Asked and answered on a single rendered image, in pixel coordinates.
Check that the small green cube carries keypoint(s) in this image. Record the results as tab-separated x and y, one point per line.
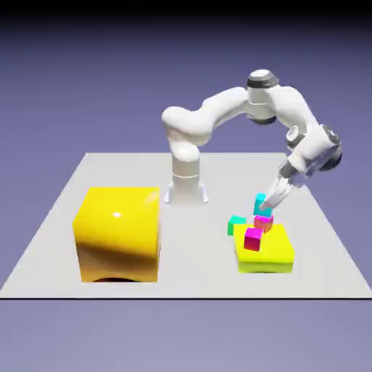
232	225

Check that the small cyan cube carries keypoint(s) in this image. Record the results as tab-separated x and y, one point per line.
259	205

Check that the large yellow box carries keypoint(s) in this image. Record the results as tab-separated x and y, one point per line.
116	232

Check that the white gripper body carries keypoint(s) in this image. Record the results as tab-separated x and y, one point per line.
278	190

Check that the flat lime yellow box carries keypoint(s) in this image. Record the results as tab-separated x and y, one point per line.
270	250

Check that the small magenta cube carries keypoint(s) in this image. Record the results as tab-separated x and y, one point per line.
252	239

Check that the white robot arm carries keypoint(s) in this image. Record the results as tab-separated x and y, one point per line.
232	104

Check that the small pink cube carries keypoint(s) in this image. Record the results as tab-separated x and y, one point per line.
263	222

